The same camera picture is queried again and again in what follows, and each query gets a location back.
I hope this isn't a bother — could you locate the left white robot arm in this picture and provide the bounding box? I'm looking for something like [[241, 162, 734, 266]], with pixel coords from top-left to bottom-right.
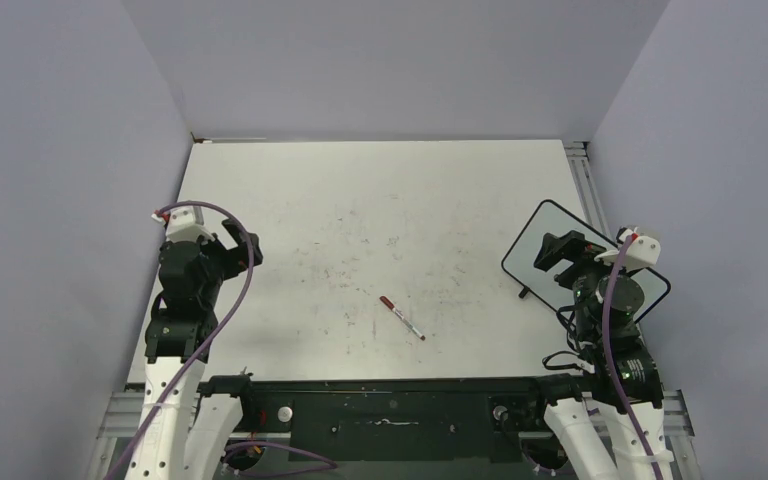
[[122, 213, 263, 479]]

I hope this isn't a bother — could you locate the red marker cap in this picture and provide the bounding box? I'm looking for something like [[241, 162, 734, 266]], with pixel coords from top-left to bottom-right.
[[379, 296, 396, 311]]

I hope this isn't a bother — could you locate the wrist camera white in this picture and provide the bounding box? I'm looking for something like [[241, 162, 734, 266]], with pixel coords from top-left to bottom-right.
[[151, 206, 214, 244], [617, 225, 662, 272]]

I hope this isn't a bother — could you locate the white marker pen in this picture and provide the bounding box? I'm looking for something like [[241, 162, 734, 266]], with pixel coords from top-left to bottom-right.
[[387, 303, 426, 341]]

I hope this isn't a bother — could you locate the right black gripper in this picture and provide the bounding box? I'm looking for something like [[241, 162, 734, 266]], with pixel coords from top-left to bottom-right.
[[535, 228, 637, 341]]

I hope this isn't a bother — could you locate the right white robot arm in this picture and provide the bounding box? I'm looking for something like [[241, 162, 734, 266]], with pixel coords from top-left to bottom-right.
[[525, 226, 675, 479]]

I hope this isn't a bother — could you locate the small black-framed whiteboard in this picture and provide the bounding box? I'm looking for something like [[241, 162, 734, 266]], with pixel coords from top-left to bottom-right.
[[501, 199, 672, 325]]

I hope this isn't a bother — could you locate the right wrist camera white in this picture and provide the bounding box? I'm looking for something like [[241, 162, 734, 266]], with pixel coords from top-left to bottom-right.
[[617, 225, 662, 272]]

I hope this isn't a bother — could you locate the aluminium frame rail right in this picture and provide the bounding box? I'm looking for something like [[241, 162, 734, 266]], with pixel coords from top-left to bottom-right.
[[563, 141, 613, 238]]

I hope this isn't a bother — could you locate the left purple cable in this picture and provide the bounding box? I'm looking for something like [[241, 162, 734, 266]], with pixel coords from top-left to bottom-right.
[[102, 200, 256, 480]]

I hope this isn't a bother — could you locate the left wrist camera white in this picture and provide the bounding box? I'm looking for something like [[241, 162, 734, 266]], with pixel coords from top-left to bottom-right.
[[151, 206, 214, 244]]

